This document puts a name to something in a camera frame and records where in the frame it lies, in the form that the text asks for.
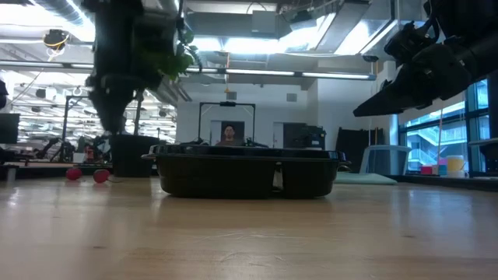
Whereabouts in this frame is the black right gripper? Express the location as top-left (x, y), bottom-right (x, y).
top-left (352, 41), bottom-right (475, 118)

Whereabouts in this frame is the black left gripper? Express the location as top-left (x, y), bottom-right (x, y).
top-left (85, 33), bottom-right (179, 135)

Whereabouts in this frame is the white office chair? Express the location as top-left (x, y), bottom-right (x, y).
top-left (359, 144), bottom-right (412, 176)

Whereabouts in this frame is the black panel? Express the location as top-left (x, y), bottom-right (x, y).
top-left (334, 127), bottom-right (385, 173)

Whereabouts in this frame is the green leafy plant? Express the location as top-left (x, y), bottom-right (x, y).
top-left (134, 23), bottom-right (203, 137)

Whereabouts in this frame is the green folded cloth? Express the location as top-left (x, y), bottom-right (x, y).
top-left (333, 172), bottom-right (398, 186)

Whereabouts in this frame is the yellow cup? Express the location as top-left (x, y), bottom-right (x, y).
top-left (447, 154), bottom-right (466, 172)

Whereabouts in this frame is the black cabinet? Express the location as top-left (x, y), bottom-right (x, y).
top-left (282, 123), bottom-right (327, 150)

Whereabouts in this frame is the dark monitor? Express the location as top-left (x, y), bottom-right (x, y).
top-left (0, 113), bottom-right (21, 145)

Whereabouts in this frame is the black two-compartment plastic tray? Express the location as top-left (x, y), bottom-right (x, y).
top-left (141, 143), bottom-right (348, 200)

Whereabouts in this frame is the long ceiling light bar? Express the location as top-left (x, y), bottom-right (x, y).
top-left (0, 58), bottom-right (377, 81)

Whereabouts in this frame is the black gantry frame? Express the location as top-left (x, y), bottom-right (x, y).
top-left (63, 95), bottom-right (126, 163)
top-left (198, 101), bottom-right (257, 147)

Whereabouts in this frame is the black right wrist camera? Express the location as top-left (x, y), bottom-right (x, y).
top-left (383, 21), bottom-right (429, 59)

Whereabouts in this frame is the ceiling dome with yellow cable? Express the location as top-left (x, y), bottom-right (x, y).
top-left (41, 28), bottom-right (72, 50)

